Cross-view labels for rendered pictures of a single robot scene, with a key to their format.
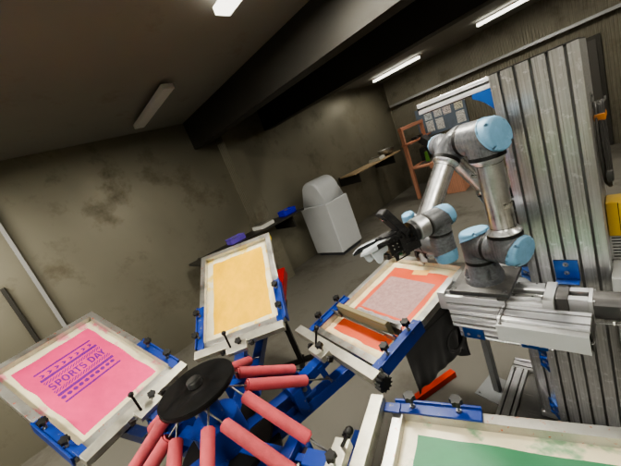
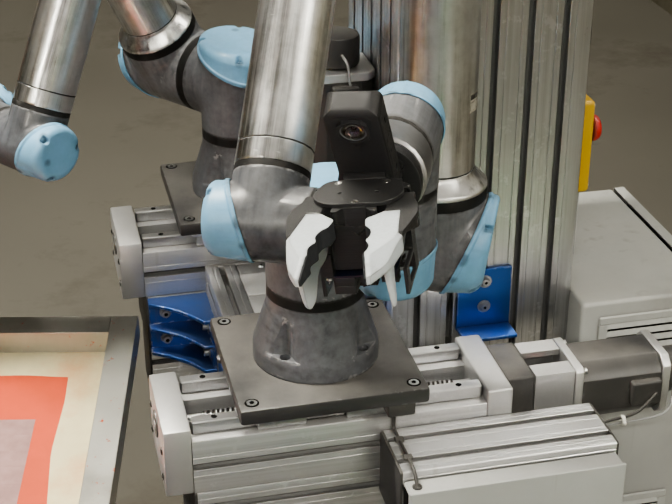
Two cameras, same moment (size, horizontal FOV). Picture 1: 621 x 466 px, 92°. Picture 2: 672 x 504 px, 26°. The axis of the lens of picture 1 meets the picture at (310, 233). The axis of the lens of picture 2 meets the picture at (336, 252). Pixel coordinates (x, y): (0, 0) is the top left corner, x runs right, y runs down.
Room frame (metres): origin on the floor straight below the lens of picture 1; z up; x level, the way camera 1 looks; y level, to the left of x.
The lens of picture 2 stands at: (0.44, 0.71, 2.16)
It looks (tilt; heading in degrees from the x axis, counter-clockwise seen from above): 27 degrees down; 297
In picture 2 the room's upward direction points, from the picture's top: straight up
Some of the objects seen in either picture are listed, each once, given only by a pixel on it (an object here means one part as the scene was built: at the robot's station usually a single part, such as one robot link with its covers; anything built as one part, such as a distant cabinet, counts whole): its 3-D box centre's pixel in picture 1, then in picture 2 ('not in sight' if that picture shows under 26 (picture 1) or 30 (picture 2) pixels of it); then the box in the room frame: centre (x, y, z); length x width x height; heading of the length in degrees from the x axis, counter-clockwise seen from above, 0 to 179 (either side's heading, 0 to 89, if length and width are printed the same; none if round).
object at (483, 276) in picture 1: (481, 267); (315, 315); (1.14, -0.62, 1.31); 0.15 x 0.15 x 0.10
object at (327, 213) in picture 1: (327, 214); not in sight; (6.05, -0.46, 0.78); 0.78 x 0.66 x 1.55; 40
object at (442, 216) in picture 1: (436, 219); (399, 138); (0.94, -0.40, 1.65); 0.11 x 0.08 x 0.09; 106
